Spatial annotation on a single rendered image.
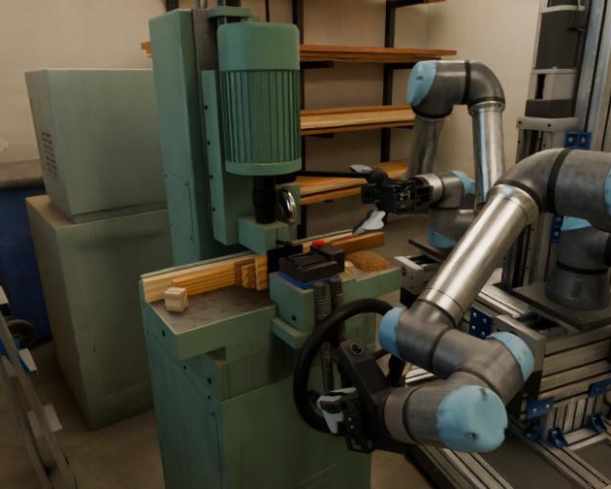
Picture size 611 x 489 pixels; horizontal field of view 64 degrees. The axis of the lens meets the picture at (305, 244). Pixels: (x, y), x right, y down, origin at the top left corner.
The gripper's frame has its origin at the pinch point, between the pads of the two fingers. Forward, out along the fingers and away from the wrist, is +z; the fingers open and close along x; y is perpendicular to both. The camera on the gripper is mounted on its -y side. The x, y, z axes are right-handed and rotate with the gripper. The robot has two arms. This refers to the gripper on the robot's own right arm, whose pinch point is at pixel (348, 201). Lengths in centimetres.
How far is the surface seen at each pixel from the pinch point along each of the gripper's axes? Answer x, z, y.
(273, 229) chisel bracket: 6.2, 13.3, -11.7
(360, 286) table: 21.7, -4.0, -1.4
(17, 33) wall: -73, 35, -245
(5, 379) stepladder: 53, 72, -78
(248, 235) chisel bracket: 8.5, 15.7, -19.6
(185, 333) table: 20.8, 40.1, -1.4
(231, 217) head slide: 4.6, 17.4, -25.1
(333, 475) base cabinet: 74, 4, -5
